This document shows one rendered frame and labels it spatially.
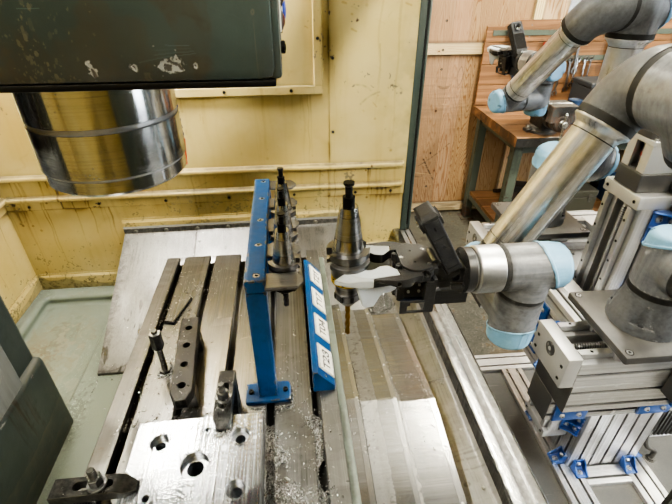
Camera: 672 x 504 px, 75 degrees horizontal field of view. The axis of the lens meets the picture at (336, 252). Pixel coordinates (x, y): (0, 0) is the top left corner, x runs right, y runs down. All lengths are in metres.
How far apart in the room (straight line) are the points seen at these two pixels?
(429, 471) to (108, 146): 0.95
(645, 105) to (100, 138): 0.69
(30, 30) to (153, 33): 0.09
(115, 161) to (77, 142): 0.04
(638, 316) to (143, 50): 1.03
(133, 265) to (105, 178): 1.26
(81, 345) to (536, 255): 1.54
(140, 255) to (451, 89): 2.47
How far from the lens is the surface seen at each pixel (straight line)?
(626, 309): 1.15
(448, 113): 3.49
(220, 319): 1.25
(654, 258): 1.09
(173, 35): 0.42
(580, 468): 1.91
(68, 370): 1.75
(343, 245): 0.61
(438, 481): 1.15
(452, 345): 1.32
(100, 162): 0.52
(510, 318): 0.77
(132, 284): 1.73
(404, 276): 0.62
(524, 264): 0.70
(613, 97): 0.81
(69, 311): 2.02
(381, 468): 1.13
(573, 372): 1.13
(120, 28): 0.43
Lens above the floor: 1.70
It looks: 33 degrees down
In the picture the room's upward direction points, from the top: straight up
